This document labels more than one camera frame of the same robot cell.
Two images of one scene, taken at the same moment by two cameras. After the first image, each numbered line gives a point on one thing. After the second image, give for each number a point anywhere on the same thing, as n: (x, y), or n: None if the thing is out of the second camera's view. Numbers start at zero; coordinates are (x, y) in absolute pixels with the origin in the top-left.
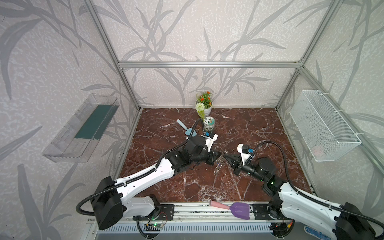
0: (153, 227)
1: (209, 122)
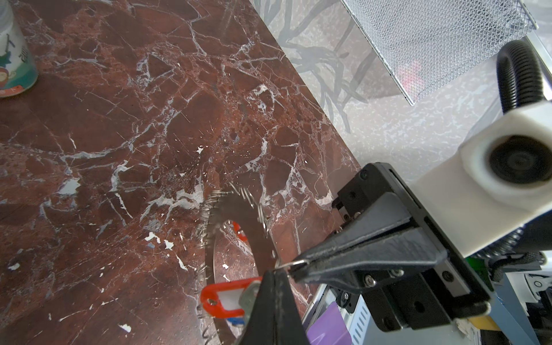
0: None
1: (18, 70)
